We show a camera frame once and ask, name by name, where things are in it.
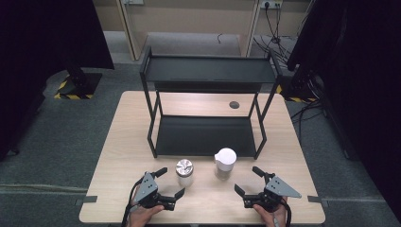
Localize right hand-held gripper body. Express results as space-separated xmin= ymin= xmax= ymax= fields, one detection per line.
xmin=243 ymin=172 xmax=303 ymax=213

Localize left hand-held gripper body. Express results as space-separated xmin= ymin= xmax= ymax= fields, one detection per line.
xmin=131 ymin=171 xmax=178 ymax=212

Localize glass jar with silver lid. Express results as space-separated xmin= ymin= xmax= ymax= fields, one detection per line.
xmin=175 ymin=158 xmax=195 ymax=187

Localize glass jar with white lid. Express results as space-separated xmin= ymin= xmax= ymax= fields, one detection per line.
xmin=214 ymin=147 xmax=237 ymax=182

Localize black two-tier metal rack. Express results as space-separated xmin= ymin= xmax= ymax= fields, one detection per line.
xmin=139 ymin=45 xmax=284 ymax=160

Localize person's left hand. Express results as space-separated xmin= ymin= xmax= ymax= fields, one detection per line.
xmin=127 ymin=203 xmax=166 ymax=227

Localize person's right hand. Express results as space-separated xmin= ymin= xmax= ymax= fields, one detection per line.
xmin=252 ymin=197 xmax=288 ymax=227

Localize grey floor tape piece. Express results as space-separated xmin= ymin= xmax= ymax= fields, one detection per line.
xmin=74 ymin=195 xmax=98 ymax=207
xmin=306 ymin=195 xmax=331 ymax=208

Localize black stand base striped tape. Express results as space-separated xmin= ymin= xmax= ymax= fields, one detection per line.
xmin=54 ymin=66 xmax=104 ymax=100
xmin=275 ymin=66 xmax=318 ymax=103

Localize black curtain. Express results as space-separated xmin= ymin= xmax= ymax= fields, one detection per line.
xmin=286 ymin=0 xmax=401 ymax=223
xmin=0 ymin=0 xmax=115 ymax=162

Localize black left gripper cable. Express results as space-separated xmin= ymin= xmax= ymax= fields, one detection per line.
xmin=121 ymin=177 xmax=145 ymax=227

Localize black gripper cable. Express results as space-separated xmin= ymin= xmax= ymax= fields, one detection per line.
xmin=278 ymin=199 xmax=293 ymax=227
xmin=121 ymin=177 xmax=145 ymax=227

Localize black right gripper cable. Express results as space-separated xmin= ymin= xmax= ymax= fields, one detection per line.
xmin=278 ymin=199 xmax=293 ymax=227

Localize black cables beside stand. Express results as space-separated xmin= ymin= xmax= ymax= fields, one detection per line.
xmin=289 ymin=75 xmax=327 ymax=145

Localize bundle of black floor cables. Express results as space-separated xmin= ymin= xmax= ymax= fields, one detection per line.
xmin=253 ymin=3 xmax=298 ymax=65

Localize white wall power outlet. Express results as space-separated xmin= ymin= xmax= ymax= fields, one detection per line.
xmin=260 ymin=0 xmax=284 ymax=9

